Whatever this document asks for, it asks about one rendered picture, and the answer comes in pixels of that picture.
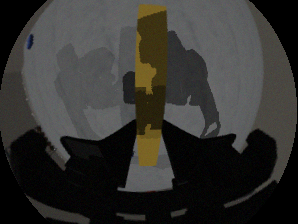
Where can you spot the yellow bar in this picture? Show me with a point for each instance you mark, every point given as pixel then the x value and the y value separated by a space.
pixel 150 73

